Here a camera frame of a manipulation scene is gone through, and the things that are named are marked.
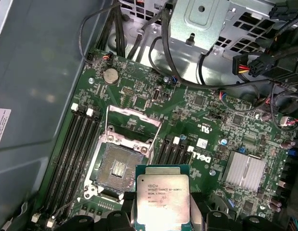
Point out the metal socket cover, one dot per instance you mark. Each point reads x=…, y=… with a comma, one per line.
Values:
x=135, y=116

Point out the metal disk bay cage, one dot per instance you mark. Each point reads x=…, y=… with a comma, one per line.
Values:
x=201, y=24

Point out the black PC case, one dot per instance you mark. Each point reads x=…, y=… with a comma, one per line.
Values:
x=30, y=84

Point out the CPU socket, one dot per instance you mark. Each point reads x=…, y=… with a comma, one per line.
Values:
x=115, y=158

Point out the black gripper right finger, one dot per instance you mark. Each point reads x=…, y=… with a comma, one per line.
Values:
x=197, y=211

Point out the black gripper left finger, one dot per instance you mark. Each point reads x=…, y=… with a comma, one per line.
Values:
x=129, y=209

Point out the green motherboard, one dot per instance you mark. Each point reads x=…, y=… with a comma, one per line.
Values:
x=187, y=108

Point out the silver coin cell battery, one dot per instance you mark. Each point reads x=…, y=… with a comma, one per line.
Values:
x=111, y=75

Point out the internal USB port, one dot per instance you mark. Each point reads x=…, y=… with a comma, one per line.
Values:
x=155, y=95

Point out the metal locking lever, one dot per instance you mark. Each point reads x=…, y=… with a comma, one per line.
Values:
x=67, y=205

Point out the black power connector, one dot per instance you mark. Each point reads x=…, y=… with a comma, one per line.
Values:
x=259, y=65

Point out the silver chipset heatsink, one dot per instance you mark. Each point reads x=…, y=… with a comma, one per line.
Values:
x=245, y=172

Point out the silver CPU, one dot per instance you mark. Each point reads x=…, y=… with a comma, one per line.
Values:
x=163, y=202

